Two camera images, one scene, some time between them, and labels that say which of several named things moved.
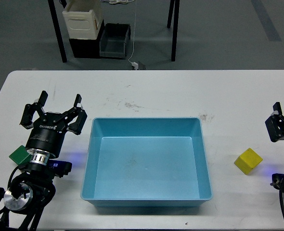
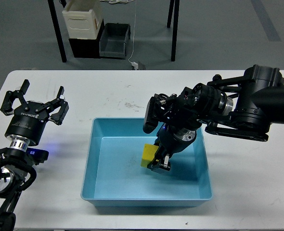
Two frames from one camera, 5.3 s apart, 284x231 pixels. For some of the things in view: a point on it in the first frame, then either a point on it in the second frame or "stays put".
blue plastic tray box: [146, 161] stays put
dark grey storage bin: [113, 42] stays put
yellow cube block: [249, 160] to [148, 154]
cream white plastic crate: [83, 18] stays put
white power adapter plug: [135, 65] stays put
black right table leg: [174, 25] stays put
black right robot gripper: [278, 128] to [171, 139]
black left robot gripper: [46, 134] to [29, 121]
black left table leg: [57, 26] stays put
